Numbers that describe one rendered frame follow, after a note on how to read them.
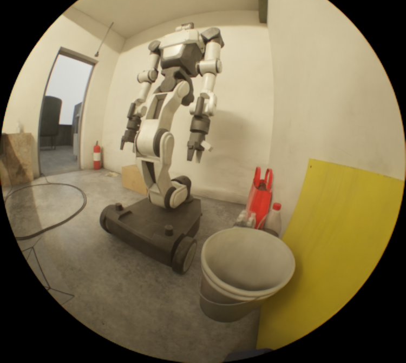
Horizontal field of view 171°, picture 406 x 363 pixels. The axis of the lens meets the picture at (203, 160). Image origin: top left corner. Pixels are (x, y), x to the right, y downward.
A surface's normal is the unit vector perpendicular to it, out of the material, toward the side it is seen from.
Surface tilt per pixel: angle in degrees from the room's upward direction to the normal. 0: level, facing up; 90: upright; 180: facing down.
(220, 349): 0
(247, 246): 87
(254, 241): 87
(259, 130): 90
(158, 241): 45
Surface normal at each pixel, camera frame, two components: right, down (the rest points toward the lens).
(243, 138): -0.29, 0.09
